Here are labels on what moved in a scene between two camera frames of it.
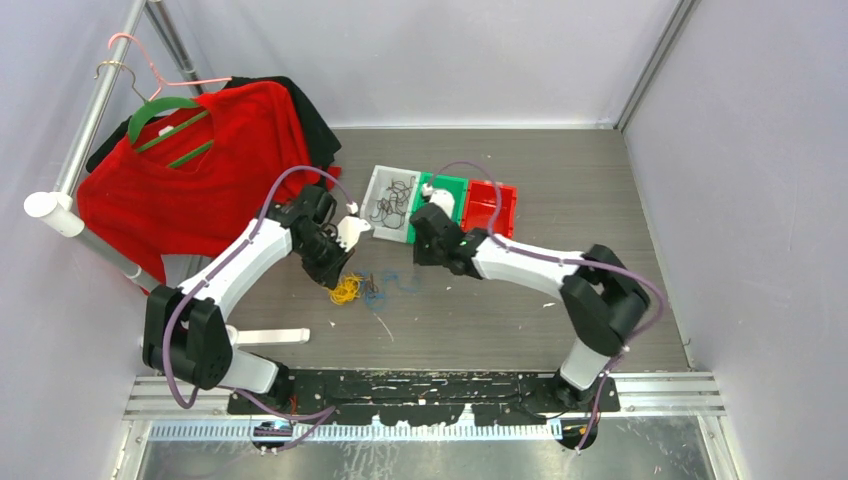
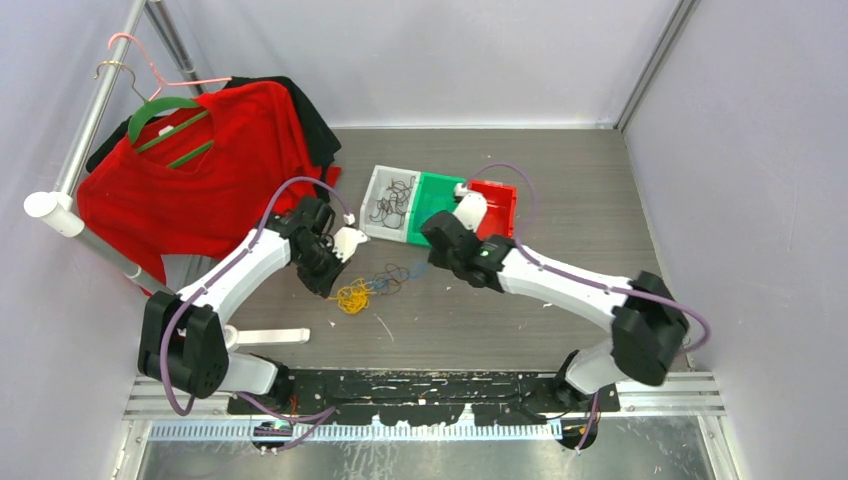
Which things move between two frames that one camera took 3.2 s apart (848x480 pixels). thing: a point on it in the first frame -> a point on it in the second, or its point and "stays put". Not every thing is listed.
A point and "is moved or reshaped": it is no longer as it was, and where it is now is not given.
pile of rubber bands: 346,290 is moved or reshaped
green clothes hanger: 156,106 stays put
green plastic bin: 456,186 stays put
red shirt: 190,180 stays put
